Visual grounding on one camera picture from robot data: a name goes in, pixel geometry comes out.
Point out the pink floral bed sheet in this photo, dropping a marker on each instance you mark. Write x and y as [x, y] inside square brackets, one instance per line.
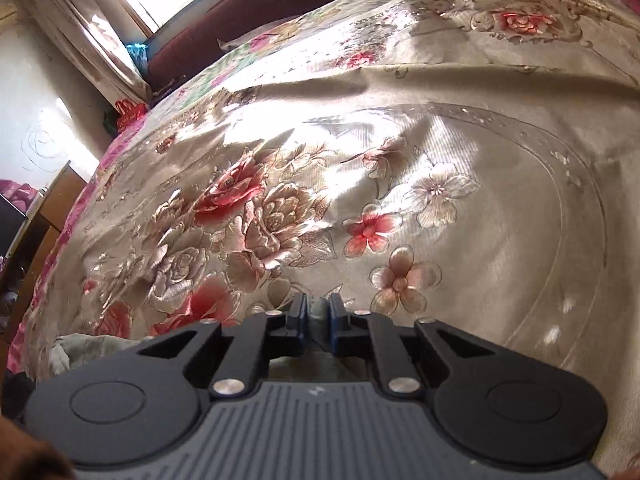
[120, 145]

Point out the wooden cabinet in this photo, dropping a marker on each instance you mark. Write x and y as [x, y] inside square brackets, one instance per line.
[47, 205]

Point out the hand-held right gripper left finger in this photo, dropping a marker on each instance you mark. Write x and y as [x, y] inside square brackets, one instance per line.
[301, 327]

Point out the red gift bag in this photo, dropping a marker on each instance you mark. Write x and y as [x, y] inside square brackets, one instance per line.
[129, 111]

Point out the maroon upholstered headboard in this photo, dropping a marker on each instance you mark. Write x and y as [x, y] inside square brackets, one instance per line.
[240, 10]

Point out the floral curtain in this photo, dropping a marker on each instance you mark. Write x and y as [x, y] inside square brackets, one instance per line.
[95, 35]

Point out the teal shiny bag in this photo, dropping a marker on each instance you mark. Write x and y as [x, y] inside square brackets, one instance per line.
[136, 56]

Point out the beige floral satin bedspread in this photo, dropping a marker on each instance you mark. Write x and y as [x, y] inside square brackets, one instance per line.
[450, 135]

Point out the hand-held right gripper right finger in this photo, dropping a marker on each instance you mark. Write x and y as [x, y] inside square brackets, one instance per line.
[334, 330]

